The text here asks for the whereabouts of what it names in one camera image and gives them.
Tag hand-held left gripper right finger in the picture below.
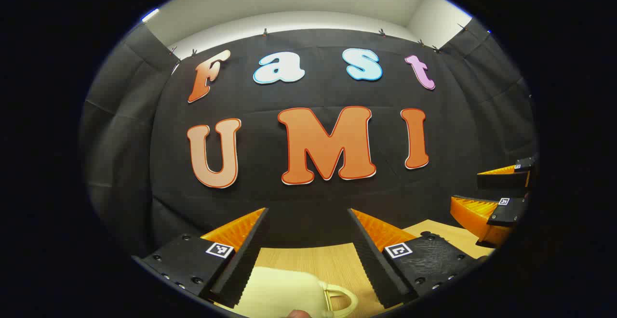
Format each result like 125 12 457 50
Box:
347 208 488 309

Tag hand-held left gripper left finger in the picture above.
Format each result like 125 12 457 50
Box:
133 207 269 308

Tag pale yellow suitcase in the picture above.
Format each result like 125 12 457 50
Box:
215 266 360 318

